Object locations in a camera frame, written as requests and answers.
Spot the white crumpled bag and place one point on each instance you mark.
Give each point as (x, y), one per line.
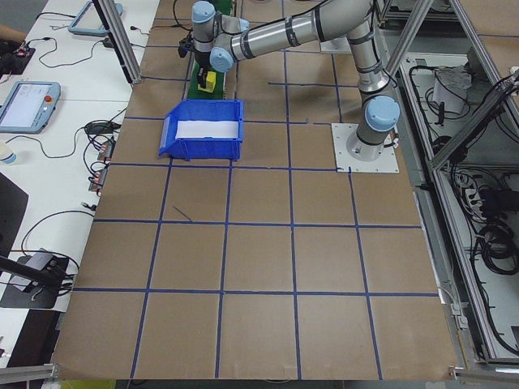
(450, 91)

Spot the black monitor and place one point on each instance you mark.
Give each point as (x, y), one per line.
(12, 210)

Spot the grey metal bracket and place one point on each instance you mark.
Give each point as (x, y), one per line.
(460, 316)

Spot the aluminium bar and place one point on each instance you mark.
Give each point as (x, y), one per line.
(28, 373)
(486, 373)

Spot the blue plastic bin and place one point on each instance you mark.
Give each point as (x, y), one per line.
(202, 149)

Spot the black stand pole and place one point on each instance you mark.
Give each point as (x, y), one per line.
(24, 271)

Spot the blue grey teach pendant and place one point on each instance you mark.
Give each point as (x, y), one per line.
(28, 107)
(91, 18)

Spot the person forearm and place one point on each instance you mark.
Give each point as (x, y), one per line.
(12, 32)

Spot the yellow block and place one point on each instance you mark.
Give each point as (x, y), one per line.
(211, 83)

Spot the black power adapter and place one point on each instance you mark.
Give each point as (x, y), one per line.
(99, 127)

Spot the green conveyor belt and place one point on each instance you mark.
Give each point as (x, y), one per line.
(202, 95)

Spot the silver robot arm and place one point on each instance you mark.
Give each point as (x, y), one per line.
(275, 32)

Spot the metal bar frame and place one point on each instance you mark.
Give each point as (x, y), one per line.
(446, 243)

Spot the black plug adapter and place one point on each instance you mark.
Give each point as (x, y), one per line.
(109, 42)

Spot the white power strip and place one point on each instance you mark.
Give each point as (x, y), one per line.
(470, 198)

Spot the small hub with orange plugs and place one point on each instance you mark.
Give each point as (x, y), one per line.
(107, 150)
(98, 180)

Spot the grey adapter box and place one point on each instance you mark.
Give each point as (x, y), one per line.
(40, 260)

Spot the aluminium post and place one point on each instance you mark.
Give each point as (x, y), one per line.
(121, 44)

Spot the black electronics board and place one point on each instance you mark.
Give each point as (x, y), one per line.
(16, 61)

